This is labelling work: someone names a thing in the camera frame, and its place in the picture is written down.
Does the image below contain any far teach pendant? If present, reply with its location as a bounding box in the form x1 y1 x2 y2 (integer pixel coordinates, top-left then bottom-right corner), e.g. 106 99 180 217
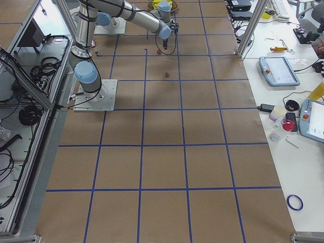
259 56 300 87

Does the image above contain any wicker fruit basket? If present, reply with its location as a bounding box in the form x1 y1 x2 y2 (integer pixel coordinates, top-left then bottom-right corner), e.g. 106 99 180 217
147 0 178 12

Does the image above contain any near teach pendant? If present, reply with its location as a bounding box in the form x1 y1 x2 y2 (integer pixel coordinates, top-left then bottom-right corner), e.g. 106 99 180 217
299 98 324 143

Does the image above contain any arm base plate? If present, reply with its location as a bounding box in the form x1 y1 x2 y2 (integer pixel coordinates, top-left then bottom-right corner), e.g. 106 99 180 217
72 79 117 112
94 17 126 35

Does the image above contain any blue tape roll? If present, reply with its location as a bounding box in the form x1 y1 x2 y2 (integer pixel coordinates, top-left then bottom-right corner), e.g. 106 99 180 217
286 194 304 211

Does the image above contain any aluminium frame post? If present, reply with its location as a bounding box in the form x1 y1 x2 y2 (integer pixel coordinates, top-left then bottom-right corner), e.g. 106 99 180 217
236 0 268 57

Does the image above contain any yellow banana bunch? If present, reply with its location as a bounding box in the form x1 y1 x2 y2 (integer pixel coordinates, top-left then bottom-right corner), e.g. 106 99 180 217
151 0 175 10

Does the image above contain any teach pendant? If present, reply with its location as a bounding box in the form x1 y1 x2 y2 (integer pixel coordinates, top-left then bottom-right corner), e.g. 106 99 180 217
259 56 300 87
299 98 324 143

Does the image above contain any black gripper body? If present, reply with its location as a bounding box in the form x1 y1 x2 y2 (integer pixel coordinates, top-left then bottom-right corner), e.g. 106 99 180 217
163 39 168 49

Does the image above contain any yellow screwdriver tool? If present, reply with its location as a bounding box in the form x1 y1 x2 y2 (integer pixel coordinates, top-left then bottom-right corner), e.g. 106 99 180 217
270 47 288 52

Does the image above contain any black power adapter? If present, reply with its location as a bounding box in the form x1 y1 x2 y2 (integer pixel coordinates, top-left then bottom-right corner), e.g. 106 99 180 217
257 103 274 113

